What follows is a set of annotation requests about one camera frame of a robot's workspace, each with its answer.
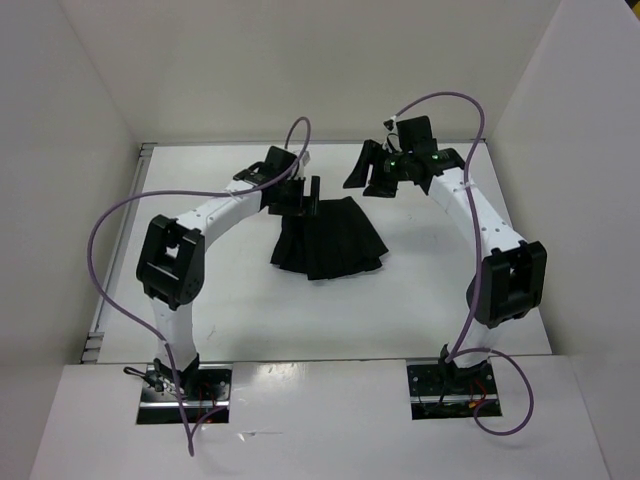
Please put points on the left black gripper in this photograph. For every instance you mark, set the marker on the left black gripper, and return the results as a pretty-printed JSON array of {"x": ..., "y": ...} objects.
[{"x": 296, "y": 208}]

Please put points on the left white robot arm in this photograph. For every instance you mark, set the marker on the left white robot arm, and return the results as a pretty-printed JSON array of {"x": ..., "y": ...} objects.
[{"x": 171, "y": 266}]

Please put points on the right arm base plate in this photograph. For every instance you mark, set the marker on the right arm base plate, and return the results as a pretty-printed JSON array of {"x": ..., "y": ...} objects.
[{"x": 435, "y": 394}]

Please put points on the aluminium table edge rail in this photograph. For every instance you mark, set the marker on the aluminium table edge rail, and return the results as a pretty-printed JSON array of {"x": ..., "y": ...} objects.
[{"x": 95, "y": 335}]

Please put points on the black pleated skirt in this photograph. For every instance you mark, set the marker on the black pleated skirt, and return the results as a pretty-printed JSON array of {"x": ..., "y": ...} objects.
[{"x": 337, "y": 242}]

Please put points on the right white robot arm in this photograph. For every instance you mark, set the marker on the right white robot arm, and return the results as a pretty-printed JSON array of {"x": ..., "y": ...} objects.
[{"x": 509, "y": 277}]

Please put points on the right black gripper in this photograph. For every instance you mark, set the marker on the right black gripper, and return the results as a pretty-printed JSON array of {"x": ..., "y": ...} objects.
[{"x": 358, "y": 176}]

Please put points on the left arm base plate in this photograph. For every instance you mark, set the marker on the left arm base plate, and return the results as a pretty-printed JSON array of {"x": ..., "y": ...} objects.
[{"x": 208, "y": 399}]

